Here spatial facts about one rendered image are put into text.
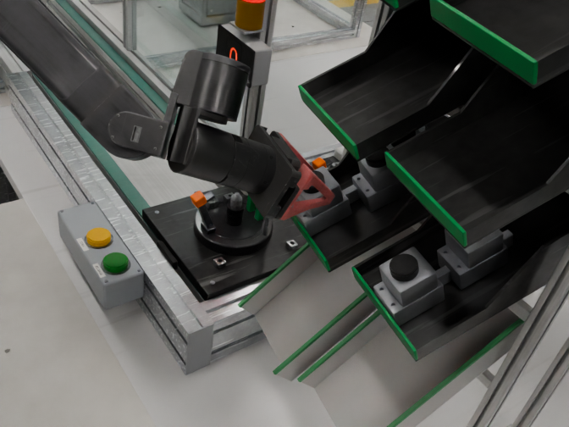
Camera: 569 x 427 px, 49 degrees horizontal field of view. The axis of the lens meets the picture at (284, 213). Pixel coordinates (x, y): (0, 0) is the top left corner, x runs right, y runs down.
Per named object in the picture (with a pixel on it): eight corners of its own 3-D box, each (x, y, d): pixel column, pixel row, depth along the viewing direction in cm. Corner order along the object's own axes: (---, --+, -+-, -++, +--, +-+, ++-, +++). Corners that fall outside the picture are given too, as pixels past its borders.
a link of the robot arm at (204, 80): (116, 146, 69) (103, 141, 61) (142, 46, 69) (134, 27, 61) (221, 174, 71) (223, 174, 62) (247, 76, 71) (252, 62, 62)
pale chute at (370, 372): (361, 471, 77) (345, 466, 74) (313, 386, 86) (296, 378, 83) (542, 325, 73) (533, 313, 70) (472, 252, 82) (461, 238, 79)
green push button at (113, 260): (109, 280, 101) (108, 271, 100) (99, 264, 103) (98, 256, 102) (132, 272, 103) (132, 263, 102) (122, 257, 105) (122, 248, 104)
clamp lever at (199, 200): (207, 230, 107) (195, 202, 101) (201, 224, 108) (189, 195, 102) (223, 219, 108) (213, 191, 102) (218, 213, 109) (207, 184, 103)
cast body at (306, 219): (309, 238, 79) (295, 202, 73) (294, 217, 81) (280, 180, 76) (367, 207, 80) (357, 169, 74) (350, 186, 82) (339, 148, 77)
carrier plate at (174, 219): (207, 303, 100) (207, 294, 99) (141, 217, 114) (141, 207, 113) (323, 257, 113) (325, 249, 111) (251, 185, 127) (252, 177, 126)
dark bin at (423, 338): (416, 363, 66) (408, 327, 61) (354, 279, 75) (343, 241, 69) (630, 235, 69) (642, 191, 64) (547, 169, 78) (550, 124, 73)
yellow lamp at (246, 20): (244, 32, 109) (247, 4, 106) (229, 21, 112) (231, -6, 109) (267, 29, 112) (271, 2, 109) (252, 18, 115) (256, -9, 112)
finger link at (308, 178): (328, 154, 78) (270, 134, 72) (356, 187, 73) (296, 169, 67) (300, 196, 80) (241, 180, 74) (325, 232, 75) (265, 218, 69)
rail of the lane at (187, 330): (185, 375, 100) (189, 329, 93) (11, 111, 152) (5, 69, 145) (215, 362, 102) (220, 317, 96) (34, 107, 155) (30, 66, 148)
